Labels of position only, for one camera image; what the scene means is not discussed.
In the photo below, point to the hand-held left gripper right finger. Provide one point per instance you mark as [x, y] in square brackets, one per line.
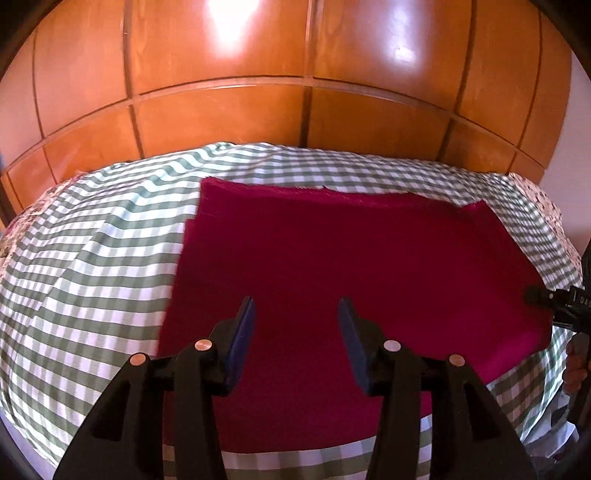
[353, 341]

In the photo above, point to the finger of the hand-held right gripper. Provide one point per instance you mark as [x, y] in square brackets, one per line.
[540, 296]

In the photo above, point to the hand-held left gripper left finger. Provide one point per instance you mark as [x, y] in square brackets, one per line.
[241, 337]

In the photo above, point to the red cloth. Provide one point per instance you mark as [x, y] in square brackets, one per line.
[323, 258]

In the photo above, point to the person's right hand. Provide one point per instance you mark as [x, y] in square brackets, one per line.
[577, 369]

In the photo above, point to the white crumpled cloth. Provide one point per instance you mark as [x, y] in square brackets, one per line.
[549, 429]

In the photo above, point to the green white checked bedsheet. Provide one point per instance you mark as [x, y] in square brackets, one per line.
[92, 277]

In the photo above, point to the wooden panelled headboard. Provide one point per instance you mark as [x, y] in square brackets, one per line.
[277, 69]

